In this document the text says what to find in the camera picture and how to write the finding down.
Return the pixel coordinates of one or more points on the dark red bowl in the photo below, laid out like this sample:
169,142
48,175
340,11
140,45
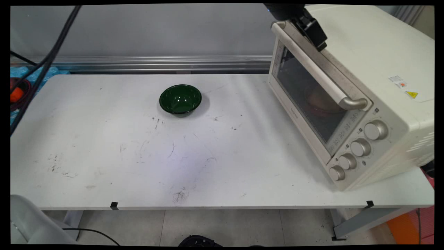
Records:
23,83

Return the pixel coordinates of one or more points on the black tape piece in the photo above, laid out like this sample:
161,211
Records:
114,205
370,204

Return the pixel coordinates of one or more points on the red mat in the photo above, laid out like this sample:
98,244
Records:
427,225

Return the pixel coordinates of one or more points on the large silver oven knob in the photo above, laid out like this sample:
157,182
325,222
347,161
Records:
375,130

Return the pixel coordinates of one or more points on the medium silver oven knob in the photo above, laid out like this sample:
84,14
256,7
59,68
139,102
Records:
360,147

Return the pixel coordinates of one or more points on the small silver oven knob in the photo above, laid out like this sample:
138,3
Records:
337,173
347,161

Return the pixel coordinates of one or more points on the grey table leg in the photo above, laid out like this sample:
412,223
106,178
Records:
73,219
367,220

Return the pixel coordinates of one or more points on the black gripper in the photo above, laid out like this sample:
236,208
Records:
282,10

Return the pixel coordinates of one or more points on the grey rounded chair back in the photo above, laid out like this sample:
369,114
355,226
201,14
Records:
31,222

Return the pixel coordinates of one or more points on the dark green bowl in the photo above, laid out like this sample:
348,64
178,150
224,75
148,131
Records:
180,100

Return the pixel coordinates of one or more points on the black object behind oven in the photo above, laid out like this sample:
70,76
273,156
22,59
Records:
429,169

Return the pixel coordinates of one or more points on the red bowl behind oven glass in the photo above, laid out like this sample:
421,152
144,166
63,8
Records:
321,102

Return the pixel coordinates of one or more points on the orange ball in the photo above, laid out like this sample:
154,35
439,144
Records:
15,94

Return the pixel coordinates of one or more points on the blue plastic sheet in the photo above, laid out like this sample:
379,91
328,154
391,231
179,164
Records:
20,72

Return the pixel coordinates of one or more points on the cream toaster oven body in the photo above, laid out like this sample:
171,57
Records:
364,52

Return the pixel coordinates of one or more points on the black object on floor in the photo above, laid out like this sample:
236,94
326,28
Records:
199,241

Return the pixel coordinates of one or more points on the grey ribbed panel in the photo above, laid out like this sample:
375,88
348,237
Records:
409,14

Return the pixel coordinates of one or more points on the orange box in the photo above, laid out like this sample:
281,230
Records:
402,231

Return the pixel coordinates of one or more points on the aluminium rail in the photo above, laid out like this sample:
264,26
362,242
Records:
156,64

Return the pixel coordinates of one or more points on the yellow warning sticker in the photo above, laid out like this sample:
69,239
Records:
412,94

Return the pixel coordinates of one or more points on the white label sticker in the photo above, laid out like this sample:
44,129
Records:
398,81

